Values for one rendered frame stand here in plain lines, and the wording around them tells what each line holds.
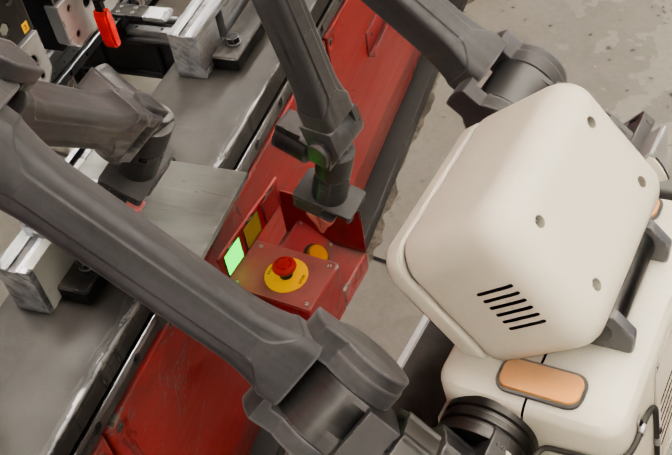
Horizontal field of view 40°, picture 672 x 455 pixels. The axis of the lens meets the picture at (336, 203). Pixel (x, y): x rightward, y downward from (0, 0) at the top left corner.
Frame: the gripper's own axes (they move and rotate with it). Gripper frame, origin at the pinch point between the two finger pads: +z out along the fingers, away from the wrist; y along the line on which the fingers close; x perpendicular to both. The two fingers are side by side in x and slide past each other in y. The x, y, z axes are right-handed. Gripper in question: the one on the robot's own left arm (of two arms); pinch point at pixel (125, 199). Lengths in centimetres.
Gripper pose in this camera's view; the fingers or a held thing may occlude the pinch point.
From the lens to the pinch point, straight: 133.3
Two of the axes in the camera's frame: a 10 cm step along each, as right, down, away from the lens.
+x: 8.8, 4.7, 0.9
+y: -3.2, 7.1, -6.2
